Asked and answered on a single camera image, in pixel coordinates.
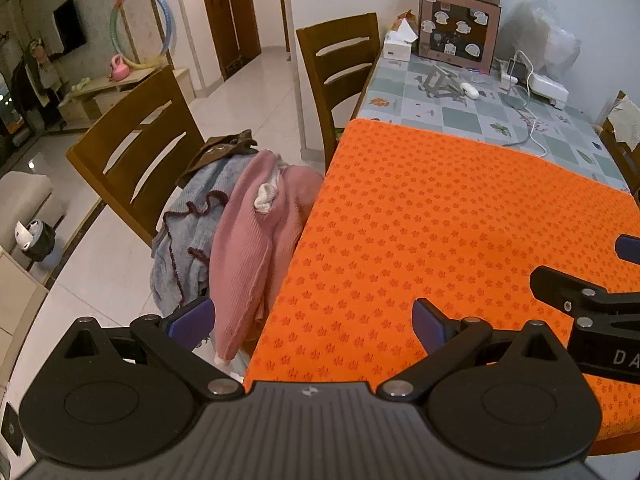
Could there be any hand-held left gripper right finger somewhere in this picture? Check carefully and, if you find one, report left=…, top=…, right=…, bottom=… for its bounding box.
left=377, top=298, right=571, bottom=403

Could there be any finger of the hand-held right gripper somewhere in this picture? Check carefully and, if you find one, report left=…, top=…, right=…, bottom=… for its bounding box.
left=530, top=266, right=640, bottom=320
left=615, top=234, right=640, bottom=262

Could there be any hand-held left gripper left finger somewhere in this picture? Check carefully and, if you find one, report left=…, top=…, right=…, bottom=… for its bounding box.
left=64, top=296, right=246, bottom=401

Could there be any brown patterned knit sweater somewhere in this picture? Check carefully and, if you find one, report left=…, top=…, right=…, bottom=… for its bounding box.
left=177, top=129, right=259, bottom=187

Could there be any coat rack with clothes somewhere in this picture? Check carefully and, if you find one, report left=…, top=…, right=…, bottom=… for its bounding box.
left=11, top=37, right=63, bottom=128

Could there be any blue fluffy ruffled garment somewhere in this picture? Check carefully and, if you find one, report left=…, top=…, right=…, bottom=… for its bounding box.
left=150, top=156, right=261, bottom=317

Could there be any pink knit sweater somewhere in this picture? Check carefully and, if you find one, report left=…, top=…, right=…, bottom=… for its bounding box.
left=207, top=150, right=325, bottom=367

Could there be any wooden slat-back chair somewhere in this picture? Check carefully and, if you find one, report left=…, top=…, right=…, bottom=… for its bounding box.
left=296, top=12, right=383, bottom=173
left=66, top=65, right=207, bottom=248
left=597, top=91, right=640, bottom=196

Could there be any orange patterned mat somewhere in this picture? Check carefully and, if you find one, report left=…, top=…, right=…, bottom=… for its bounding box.
left=244, top=119, right=640, bottom=443

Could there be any beige cloth on chair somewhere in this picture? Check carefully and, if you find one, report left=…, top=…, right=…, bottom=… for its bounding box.
left=606, top=96, right=640, bottom=152

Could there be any small white cloth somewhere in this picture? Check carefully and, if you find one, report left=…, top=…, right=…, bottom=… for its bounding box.
left=253, top=183, right=279, bottom=212

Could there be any white flat device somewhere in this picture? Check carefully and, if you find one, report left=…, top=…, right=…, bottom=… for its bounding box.
left=527, top=74, right=571, bottom=110

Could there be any black bin with white lid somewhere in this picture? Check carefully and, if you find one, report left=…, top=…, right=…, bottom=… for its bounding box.
left=14, top=219, right=56, bottom=262

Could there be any cream ottoman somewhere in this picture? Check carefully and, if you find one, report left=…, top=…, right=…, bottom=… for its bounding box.
left=0, top=170, right=55, bottom=248

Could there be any white power strip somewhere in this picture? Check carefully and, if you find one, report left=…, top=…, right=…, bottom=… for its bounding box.
left=500, top=59, right=531, bottom=86

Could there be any checked leaf-print tablecloth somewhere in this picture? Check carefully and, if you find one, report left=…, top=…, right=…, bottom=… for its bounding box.
left=350, top=52, right=632, bottom=192

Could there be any clear plastic bag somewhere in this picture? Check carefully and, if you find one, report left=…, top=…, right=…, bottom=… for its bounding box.
left=500, top=0, right=582, bottom=78

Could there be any pile of grey clips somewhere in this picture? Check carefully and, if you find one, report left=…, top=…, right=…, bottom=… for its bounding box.
left=417, top=65, right=466, bottom=103

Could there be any light television cabinet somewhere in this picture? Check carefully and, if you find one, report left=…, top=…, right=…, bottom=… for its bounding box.
left=57, top=65, right=196, bottom=128

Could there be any white tissue box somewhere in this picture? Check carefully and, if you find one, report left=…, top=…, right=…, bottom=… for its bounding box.
left=382, top=17, right=418, bottom=62

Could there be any cardboard box with cups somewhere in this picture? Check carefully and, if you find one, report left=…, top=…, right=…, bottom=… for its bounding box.
left=417, top=0, right=505, bottom=70

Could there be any pastel hula hoop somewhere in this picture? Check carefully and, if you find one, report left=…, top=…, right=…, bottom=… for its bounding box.
left=109, top=0, right=177, bottom=71

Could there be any brown wooden door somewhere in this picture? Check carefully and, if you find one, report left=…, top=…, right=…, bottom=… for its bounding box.
left=196, top=0, right=263, bottom=81

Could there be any white cable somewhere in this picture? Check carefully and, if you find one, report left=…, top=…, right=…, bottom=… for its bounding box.
left=502, top=50, right=550, bottom=160

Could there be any wall television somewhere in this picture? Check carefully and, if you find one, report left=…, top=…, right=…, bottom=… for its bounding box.
left=52, top=0, right=85, bottom=55

